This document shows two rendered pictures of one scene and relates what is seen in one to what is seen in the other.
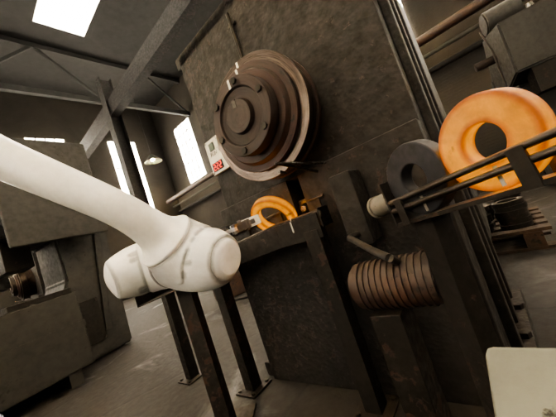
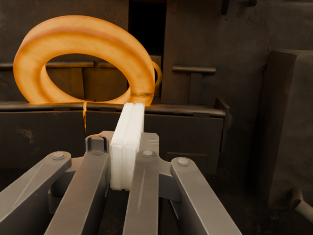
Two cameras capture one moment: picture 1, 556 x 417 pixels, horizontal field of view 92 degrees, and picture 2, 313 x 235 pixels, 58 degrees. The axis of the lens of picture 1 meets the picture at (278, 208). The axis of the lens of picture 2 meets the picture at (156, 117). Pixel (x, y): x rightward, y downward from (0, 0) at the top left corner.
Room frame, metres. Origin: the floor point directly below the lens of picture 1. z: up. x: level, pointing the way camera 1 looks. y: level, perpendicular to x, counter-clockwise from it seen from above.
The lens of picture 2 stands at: (0.68, 0.19, 0.81)
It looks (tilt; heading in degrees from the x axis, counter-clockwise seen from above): 17 degrees down; 322
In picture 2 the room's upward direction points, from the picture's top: 3 degrees clockwise
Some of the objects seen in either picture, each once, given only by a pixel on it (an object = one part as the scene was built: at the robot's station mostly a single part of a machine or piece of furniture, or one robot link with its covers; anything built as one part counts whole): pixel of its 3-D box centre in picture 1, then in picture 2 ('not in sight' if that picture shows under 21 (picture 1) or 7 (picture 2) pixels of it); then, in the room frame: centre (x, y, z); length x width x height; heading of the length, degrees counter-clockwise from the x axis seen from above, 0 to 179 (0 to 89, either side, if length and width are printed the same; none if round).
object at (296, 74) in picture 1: (261, 119); not in sight; (1.02, -0.05, 1.11); 0.47 x 0.06 x 0.47; 52
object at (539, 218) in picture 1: (449, 224); not in sight; (2.44, -1.41, 0.22); 1.20 x 0.81 x 0.44; 50
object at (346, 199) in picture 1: (356, 207); (290, 128); (0.88, -0.24, 0.68); 0.11 x 0.08 x 0.24; 142
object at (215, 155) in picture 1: (225, 149); not in sight; (1.31, 0.15, 1.15); 0.26 x 0.02 x 0.18; 52
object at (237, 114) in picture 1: (243, 117); not in sight; (0.94, 0.01, 1.11); 0.28 x 0.06 x 0.28; 52
